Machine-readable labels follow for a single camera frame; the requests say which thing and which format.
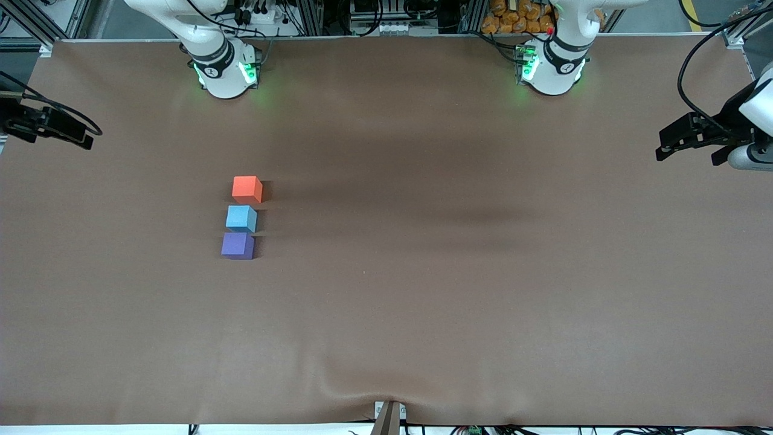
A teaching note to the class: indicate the pile of orange bags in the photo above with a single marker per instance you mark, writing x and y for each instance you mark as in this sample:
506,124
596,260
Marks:
513,18

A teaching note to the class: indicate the purple foam block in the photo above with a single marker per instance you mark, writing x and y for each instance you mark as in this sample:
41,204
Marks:
237,246

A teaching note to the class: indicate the orange foam block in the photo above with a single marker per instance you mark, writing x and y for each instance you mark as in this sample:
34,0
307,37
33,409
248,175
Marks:
246,190

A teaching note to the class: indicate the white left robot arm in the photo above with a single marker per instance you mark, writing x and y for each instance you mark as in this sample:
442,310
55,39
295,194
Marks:
555,72

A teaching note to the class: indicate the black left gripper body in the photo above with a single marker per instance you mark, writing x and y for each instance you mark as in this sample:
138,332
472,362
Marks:
723,127

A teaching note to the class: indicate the aluminium frame profile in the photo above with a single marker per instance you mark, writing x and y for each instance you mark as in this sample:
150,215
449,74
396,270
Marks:
42,21
746,33

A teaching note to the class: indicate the brown table mat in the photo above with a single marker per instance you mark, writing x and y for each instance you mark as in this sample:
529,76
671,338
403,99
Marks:
386,332

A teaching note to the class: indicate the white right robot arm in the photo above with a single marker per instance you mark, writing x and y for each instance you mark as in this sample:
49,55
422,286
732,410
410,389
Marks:
223,78

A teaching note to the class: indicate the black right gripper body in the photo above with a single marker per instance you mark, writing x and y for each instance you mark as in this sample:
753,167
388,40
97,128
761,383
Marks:
13,120

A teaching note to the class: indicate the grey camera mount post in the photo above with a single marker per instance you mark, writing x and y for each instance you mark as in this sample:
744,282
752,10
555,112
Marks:
388,420

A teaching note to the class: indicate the white connector block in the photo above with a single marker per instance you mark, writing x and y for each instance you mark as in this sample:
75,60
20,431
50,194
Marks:
395,28

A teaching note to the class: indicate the white power strip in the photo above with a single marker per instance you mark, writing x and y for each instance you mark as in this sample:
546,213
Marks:
252,16

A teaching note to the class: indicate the light blue foam block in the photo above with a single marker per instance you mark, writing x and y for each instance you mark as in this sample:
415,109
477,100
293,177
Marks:
240,218

